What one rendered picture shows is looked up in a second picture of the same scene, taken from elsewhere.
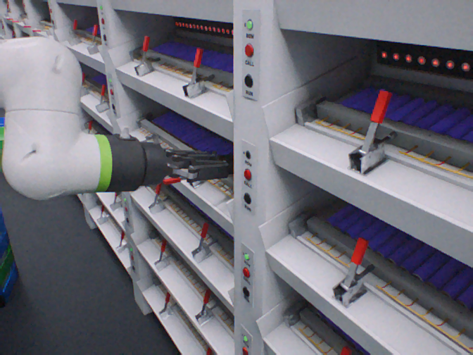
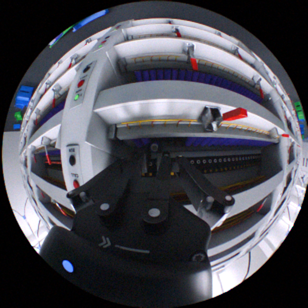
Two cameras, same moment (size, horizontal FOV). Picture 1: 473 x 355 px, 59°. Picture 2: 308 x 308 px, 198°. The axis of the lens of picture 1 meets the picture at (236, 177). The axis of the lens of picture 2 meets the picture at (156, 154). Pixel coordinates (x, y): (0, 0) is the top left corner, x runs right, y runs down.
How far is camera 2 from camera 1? 0.76 m
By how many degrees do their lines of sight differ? 65
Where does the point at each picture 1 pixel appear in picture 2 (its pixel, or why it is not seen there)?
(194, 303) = (192, 32)
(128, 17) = (268, 203)
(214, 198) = (159, 108)
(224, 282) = (143, 45)
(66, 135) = not seen: outside the picture
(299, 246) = not seen: hidden behind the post
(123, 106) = (284, 153)
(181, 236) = (224, 57)
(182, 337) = (198, 26)
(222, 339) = (152, 29)
